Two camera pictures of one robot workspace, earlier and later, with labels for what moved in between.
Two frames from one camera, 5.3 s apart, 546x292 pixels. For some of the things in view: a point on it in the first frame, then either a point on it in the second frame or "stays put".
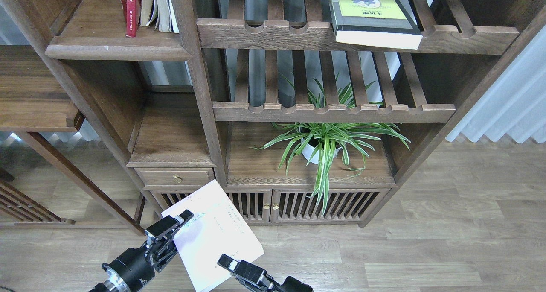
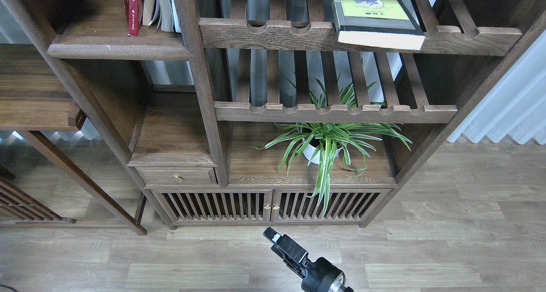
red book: [131, 2] stays put
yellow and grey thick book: [372, 19] stays put
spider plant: [317, 142] stays put
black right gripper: [258, 278] -> [322, 275]
